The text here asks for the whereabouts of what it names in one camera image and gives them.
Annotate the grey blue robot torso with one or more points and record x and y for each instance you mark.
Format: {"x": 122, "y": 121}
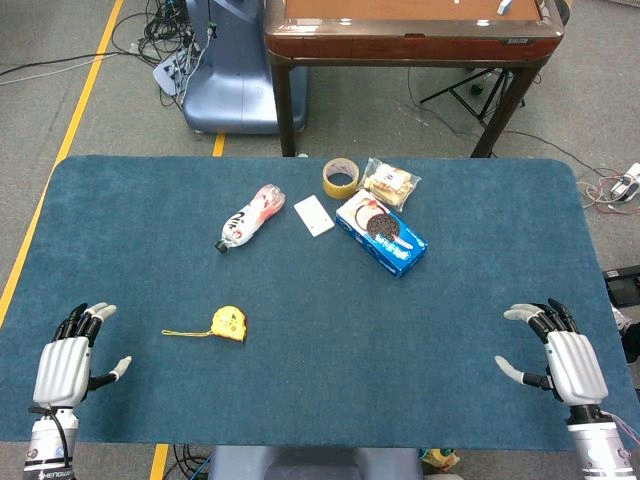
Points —
{"x": 315, "y": 465}

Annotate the black tripod stand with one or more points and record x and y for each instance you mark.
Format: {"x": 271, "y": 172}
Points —
{"x": 467, "y": 90}

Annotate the white rectangular switch plate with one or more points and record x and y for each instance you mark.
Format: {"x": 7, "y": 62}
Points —
{"x": 314, "y": 215}

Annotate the black flat equipment box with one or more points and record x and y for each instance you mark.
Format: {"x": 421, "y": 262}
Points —
{"x": 622, "y": 287}

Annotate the clear bag of snacks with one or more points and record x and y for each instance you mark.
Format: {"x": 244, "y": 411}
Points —
{"x": 390, "y": 184}

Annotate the yellow green toy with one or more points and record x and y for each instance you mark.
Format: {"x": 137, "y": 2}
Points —
{"x": 442, "y": 459}

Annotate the grey power strip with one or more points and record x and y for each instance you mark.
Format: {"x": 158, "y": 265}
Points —
{"x": 167, "y": 72}

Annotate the yellow tape measure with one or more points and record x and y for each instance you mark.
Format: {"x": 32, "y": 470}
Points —
{"x": 228, "y": 325}

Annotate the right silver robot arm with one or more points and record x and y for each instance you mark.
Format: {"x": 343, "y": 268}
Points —
{"x": 602, "y": 445}

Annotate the white power strip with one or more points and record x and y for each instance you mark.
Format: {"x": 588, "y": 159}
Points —
{"x": 627, "y": 182}

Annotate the yellow packing tape roll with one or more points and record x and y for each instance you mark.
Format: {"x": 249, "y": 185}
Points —
{"x": 330, "y": 187}

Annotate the blue table carpet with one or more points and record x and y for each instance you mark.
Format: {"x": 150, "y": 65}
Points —
{"x": 320, "y": 360}

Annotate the brown wooden game table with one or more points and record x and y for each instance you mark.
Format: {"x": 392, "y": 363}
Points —
{"x": 415, "y": 37}

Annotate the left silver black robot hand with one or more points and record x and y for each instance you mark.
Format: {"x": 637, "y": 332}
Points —
{"x": 62, "y": 367}

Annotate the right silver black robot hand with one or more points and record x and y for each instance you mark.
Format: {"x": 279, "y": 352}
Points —
{"x": 575, "y": 365}

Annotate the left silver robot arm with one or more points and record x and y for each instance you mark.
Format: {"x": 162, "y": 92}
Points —
{"x": 49, "y": 445}

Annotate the clear plastic bottle red label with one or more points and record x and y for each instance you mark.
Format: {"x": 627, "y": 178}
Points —
{"x": 250, "y": 220}

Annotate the blue cookie box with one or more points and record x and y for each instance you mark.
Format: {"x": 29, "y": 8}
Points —
{"x": 385, "y": 240}

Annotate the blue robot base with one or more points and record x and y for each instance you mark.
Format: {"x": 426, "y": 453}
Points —
{"x": 235, "y": 75}

